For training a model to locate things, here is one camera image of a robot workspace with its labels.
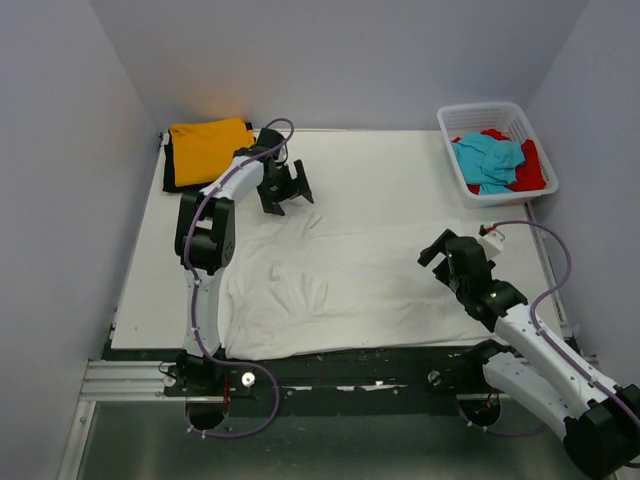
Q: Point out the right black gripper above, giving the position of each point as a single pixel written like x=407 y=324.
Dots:
x=439 y=245

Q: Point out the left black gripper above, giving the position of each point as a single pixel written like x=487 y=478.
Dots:
x=270 y=200

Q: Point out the white t shirt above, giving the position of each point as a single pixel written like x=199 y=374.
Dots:
x=297 y=288

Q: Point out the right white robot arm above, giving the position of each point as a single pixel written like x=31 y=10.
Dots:
x=595 y=418

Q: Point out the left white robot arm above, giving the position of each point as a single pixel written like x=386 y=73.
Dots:
x=205 y=241

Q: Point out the folded orange t shirt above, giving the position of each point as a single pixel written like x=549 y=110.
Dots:
x=205 y=150

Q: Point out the light blue t shirt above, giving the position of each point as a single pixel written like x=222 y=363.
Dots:
x=488 y=165

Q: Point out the red t shirt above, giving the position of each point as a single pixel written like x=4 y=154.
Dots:
x=529 y=175

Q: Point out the white plastic basket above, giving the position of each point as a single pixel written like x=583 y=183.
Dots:
x=458 y=120

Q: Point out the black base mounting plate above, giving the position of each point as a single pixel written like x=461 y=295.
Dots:
x=408 y=401

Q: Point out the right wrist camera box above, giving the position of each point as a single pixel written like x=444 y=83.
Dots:
x=491 y=240

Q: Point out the aluminium frame rail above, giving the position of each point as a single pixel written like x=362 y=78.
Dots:
x=107 y=377

